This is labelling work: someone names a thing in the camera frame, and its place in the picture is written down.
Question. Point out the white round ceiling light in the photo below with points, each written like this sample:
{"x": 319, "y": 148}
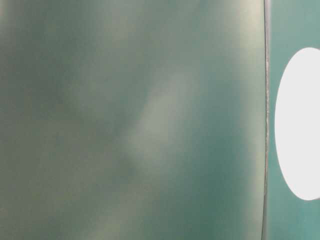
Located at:
{"x": 297, "y": 124}

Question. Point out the grey ceiling seam strip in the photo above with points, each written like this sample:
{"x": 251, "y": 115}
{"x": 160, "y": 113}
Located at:
{"x": 267, "y": 20}

